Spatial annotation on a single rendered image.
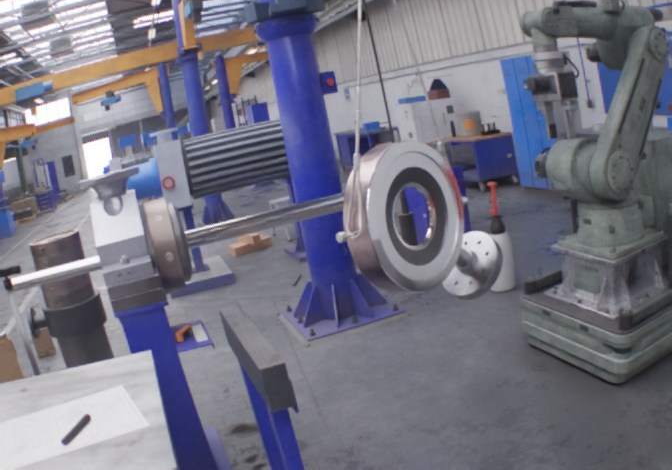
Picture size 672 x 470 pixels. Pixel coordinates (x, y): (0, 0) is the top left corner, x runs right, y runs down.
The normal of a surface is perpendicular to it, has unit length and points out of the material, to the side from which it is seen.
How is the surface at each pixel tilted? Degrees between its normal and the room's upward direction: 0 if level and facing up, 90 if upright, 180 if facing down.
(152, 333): 90
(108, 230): 45
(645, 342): 90
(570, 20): 90
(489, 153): 90
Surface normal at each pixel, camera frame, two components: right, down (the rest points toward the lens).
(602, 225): -0.70, 0.27
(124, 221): 0.10, -0.59
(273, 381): 0.33, 0.13
